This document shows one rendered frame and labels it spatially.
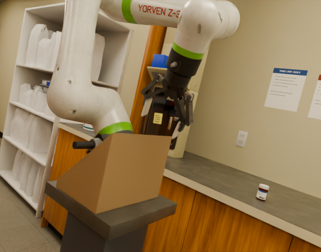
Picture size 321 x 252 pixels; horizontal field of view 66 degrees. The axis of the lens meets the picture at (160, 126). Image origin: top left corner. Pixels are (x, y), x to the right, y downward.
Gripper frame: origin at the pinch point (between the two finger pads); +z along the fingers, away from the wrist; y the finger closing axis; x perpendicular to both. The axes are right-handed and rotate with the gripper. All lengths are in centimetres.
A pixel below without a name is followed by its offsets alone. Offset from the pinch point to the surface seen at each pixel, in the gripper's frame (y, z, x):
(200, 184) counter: 19, 37, 29
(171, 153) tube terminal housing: -13, 62, 61
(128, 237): 14.2, 28.6, -21.2
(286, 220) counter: 54, 21, 26
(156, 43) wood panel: -69, 12, 92
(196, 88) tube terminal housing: -24, 23, 86
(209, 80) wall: -31, 29, 125
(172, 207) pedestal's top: 18.9, 22.1, -5.7
